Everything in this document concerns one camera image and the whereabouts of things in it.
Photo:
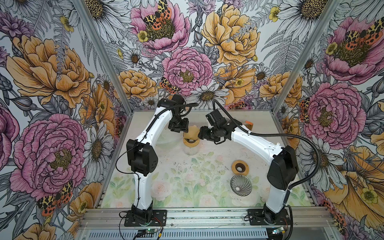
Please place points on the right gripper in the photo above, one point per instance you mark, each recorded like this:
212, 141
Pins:
203, 133

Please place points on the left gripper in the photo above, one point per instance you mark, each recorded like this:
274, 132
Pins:
183, 127

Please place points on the wooden ring dripper holder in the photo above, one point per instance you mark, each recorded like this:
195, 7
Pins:
240, 167
191, 143

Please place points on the brown coffee filter stack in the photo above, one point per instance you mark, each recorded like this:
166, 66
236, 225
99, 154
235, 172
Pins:
249, 125

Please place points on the clear glass carafe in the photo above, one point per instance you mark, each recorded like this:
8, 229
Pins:
191, 151

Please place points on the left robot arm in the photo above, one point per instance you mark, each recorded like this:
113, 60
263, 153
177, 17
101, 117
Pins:
142, 157

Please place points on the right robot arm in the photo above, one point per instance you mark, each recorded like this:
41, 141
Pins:
283, 166

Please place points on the grey glass dripper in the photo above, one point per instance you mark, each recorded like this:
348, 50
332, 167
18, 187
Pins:
241, 185

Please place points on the green circuit board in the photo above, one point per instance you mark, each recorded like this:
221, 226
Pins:
149, 233

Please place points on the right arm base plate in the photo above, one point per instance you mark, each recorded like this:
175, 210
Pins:
261, 217

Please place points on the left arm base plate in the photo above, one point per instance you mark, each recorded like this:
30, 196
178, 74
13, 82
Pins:
153, 218

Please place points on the aluminium front rail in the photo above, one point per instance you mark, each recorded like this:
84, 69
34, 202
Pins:
204, 218

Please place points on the left corner frame post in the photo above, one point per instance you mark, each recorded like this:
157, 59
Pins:
97, 41

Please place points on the corner frame post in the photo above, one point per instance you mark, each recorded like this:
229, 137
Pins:
313, 38
97, 41

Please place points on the right corner frame post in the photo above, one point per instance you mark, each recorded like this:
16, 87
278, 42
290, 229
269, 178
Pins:
313, 38

